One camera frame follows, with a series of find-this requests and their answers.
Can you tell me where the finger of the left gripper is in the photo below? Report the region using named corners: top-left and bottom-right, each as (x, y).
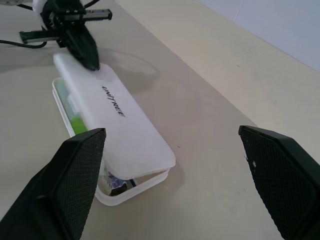
top-left (65, 27), bottom-right (97, 71)
top-left (74, 23), bottom-right (100, 69)

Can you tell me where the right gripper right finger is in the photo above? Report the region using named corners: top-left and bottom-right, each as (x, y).
top-left (238, 125), bottom-right (320, 240)

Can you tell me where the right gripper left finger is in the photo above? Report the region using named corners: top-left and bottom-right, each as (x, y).
top-left (0, 127), bottom-right (107, 240)

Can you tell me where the white plastic pencil case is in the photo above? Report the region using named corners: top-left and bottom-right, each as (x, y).
top-left (51, 52), bottom-right (177, 207)

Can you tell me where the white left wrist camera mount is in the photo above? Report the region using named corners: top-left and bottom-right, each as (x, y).
top-left (31, 0), bottom-right (49, 16)

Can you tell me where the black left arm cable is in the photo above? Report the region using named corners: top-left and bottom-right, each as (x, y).
top-left (0, 38), bottom-right (48, 49)

